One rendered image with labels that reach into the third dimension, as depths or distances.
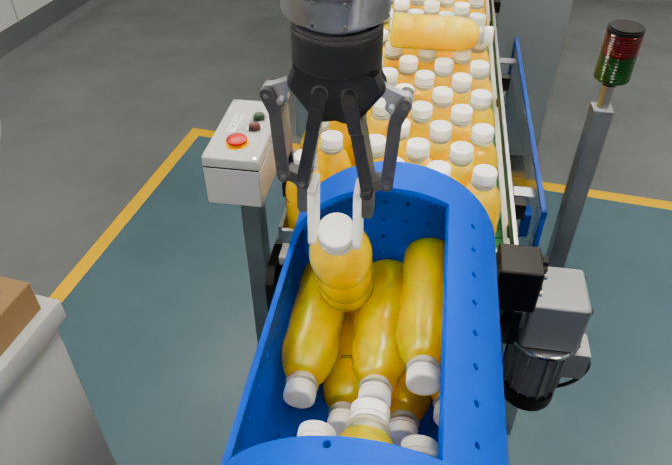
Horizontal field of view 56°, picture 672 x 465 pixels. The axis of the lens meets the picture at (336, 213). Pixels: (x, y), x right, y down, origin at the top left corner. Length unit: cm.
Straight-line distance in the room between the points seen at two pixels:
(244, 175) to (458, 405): 62
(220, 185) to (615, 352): 161
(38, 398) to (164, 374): 111
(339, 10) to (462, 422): 36
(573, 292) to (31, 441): 94
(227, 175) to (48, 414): 47
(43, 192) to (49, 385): 203
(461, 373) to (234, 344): 163
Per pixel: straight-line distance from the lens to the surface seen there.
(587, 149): 133
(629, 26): 124
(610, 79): 125
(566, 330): 124
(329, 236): 64
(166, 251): 258
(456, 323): 66
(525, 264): 105
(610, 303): 251
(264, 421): 78
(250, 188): 110
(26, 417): 109
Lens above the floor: 170
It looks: 40 degrees down
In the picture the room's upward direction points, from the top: straight up
